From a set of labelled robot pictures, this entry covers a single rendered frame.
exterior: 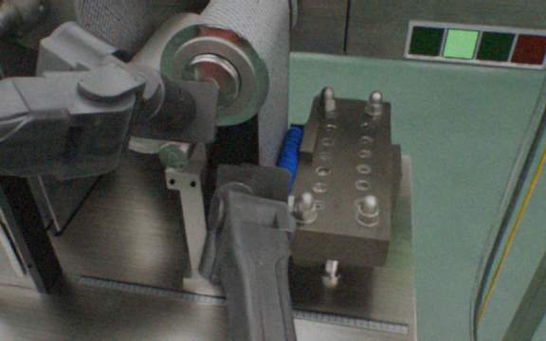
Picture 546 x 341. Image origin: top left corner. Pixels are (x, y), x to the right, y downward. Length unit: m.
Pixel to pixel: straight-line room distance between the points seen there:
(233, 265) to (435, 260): 1.77
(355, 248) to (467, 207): 1.74
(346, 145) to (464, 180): 1.74
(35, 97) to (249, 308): 0.24
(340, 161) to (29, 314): 0.57
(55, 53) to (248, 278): 0.27
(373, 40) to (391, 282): 0.44
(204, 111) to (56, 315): 0.46
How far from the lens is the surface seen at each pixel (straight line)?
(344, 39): 1.00
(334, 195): 0.83
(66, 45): 0.52
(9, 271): 0.96
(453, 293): 2.12
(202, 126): 0.57
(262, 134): 0.73
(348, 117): 1.03
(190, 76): 0.68
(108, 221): 1.02
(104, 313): 0.87
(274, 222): 0.54
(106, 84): 0.44
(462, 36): 0.99
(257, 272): 0.47
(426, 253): 2.23
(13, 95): 0.42
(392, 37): 0.99
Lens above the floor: 1.57
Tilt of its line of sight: 39 degrees down
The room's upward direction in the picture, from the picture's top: straight up
